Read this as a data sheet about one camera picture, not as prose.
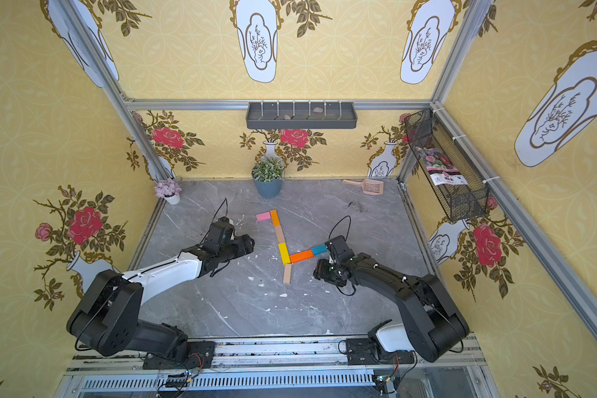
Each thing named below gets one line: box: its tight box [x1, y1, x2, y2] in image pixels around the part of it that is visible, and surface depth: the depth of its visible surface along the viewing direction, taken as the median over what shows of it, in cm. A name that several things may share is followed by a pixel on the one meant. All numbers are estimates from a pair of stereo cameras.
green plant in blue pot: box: [251, 155, 285, 199], surface depth 107 cm
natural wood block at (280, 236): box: [274, 225, 286, 243], surface depth 103 cm
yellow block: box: [277, 242, 292, 266], surface depth 97 cm
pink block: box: [256, 211, 272, 223], surface depth 109 cm
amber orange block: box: [269, 208, 282, 227], surface depth 108 cm
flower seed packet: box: [414, 146, 468, 187], surface depth 78 cm
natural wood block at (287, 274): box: [283, 263, 292, 284], surface depth 92 cm
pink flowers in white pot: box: [154, 178, 182, 205], surface depth 108 cm
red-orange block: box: [290, 249, 315, 264], surface depth 97 cm
